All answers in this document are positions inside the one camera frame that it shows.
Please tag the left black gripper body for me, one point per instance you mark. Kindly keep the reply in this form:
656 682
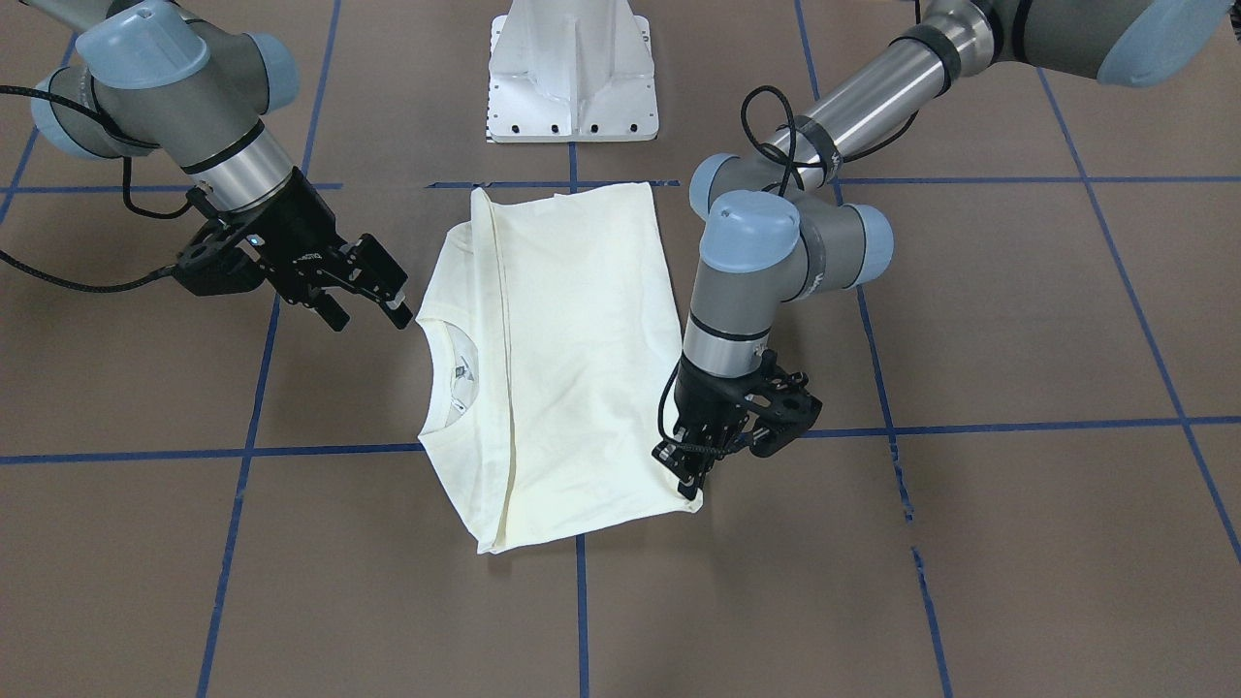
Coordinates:
694 398

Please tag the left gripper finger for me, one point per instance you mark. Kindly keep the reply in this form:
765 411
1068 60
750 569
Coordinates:
689 463

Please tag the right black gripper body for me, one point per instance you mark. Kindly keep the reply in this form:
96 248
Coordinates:
299 236

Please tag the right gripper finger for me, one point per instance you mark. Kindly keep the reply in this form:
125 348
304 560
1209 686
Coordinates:
314 295
366 268

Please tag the cream long-sleeve cat shirt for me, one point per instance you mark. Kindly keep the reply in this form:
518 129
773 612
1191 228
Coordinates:
552 329

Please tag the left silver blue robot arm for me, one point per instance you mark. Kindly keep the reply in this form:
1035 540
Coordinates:
769 239

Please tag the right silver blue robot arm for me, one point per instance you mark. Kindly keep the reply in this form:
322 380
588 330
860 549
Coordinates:
153 76

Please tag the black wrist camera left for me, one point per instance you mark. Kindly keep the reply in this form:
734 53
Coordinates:
782 403

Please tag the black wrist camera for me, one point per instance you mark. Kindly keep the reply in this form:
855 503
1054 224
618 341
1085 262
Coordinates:
782 403
212 263

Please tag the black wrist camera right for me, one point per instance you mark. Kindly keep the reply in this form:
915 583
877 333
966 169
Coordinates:
212 263

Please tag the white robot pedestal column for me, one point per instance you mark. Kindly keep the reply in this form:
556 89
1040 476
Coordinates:
571 72

